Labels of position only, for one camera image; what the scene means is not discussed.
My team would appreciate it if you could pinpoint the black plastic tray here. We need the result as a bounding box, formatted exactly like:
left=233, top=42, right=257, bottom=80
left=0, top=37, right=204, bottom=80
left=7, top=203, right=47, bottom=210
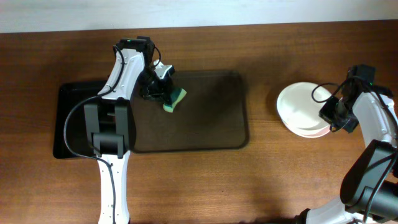
left=53, top=80, right=106, bottom=159

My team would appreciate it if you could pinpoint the green yellow sponge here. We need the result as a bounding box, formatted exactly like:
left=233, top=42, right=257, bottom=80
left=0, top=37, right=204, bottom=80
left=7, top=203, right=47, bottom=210
left=163, top=88, right=187, bottom=113

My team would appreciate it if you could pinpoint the brown serving tray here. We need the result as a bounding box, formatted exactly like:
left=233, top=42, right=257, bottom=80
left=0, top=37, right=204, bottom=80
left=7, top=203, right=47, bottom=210
left=132, top=70, right=249, bottom=154

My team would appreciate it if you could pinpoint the white plate top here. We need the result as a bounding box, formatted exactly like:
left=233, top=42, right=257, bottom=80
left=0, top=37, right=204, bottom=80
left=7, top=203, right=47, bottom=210
left=277, top=82, right=330, bottom=130

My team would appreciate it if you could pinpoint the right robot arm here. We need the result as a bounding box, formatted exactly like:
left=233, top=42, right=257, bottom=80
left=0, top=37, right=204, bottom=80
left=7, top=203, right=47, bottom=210
left=293, top=86, right=397, bottom=224

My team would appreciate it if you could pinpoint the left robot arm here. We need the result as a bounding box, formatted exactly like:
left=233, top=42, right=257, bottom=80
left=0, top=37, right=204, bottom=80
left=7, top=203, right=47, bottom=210
left=83, top=37, right=187, bottom=223

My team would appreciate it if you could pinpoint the white plate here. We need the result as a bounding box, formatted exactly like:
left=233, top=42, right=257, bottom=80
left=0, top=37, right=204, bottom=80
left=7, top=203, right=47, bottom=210
left=277, top=82, right=330, bottom=130
left=283, top=121, right=330, bottom=138

